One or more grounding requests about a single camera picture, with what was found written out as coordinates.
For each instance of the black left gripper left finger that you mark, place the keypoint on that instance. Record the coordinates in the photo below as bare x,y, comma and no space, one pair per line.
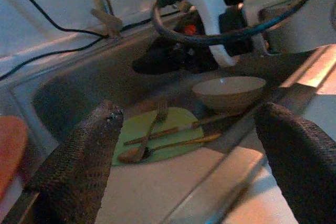
78,169

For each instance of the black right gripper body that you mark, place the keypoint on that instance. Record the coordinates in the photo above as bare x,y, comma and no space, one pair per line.
193,53

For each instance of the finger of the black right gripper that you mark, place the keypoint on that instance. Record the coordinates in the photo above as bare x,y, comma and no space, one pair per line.
157,64
168,44

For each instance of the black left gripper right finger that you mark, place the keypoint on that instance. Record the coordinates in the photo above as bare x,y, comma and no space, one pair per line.
302,169

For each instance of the fork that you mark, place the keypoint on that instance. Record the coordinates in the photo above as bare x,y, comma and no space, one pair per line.
152,132

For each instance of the wooden spoon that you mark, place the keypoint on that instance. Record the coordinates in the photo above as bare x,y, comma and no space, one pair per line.
128,157

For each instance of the pale ceramic bowl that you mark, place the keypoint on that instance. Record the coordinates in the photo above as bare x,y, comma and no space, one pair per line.
228,98

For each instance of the green plate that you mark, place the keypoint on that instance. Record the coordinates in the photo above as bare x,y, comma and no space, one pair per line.
181,117

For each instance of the spring clamp on rod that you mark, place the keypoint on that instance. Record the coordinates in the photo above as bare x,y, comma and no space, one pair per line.
110,23

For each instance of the stainless steel sink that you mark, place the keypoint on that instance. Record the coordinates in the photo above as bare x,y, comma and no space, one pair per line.
92,82

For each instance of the orange plastic plate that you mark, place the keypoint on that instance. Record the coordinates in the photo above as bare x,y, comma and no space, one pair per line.
10,150

